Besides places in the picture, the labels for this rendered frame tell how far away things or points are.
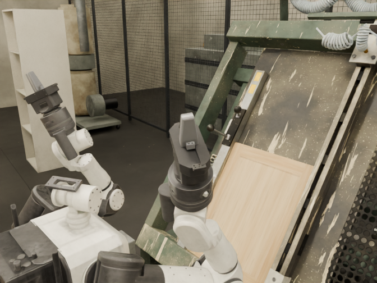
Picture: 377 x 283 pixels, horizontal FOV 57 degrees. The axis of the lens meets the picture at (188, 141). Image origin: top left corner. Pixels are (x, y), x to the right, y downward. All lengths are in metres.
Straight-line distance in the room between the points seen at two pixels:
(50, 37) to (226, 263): 4.20
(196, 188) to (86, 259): 0.35
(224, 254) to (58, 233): 0.41
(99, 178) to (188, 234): 0.61
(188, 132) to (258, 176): 1.03
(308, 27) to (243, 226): 0.95
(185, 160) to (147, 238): 1.29
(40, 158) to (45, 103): 3.84
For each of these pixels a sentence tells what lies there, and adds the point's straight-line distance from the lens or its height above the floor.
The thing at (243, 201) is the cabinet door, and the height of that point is 1.15.
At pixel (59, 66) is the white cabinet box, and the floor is 1.37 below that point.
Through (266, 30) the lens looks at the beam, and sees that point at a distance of 1.86.
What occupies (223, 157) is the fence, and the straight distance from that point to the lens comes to 1.69.
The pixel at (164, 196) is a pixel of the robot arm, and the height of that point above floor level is 1.57.
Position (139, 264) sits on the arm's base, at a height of 1.42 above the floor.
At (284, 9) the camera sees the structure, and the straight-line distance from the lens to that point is 2.35.
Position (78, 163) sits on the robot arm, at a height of 1.44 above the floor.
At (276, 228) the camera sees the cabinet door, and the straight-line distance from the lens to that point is 1.50.
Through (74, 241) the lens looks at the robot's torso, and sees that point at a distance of 0.91.
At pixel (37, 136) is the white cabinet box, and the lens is 4.90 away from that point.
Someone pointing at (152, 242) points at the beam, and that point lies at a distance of 1.82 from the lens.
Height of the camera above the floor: 1.91
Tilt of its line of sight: 19 degrees down
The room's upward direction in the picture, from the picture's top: straight up
